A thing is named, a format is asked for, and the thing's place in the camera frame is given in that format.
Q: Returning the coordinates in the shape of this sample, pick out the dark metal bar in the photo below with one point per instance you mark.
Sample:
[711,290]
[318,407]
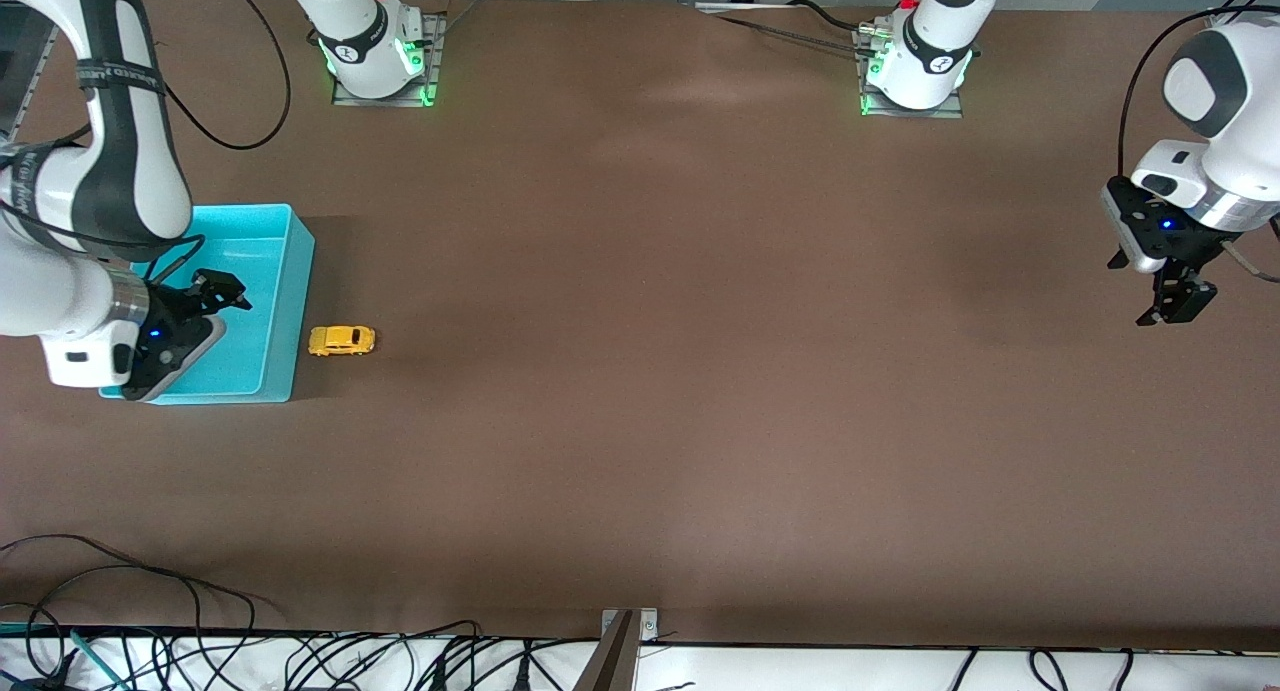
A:
[610,661]

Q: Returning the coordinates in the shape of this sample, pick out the turquoise plastic bin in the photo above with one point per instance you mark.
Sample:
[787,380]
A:
[270,271]

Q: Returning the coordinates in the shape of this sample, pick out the small metal bracket plate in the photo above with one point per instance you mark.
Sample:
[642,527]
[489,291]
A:
[648,626]

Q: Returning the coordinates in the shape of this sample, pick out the yellow toy beetle car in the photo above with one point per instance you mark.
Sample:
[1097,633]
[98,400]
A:
[342,341]

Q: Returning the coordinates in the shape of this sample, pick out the black power plug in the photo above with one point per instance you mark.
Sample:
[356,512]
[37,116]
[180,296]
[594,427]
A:
[437,673]
[523,671]

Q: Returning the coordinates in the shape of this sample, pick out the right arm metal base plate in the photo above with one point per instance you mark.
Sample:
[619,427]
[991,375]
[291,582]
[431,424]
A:
[385,102]

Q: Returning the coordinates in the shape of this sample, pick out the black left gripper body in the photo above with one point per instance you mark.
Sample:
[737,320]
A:
[1193,252]

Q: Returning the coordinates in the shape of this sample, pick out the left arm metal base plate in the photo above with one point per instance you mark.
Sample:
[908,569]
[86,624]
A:
[915,114]

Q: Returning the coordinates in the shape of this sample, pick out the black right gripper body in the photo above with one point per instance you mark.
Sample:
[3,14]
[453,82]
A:
[178,311]

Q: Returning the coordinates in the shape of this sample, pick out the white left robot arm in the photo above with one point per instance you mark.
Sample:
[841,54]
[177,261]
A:
[935,41]

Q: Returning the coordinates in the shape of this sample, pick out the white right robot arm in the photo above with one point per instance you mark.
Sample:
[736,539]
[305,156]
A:
[60,291]

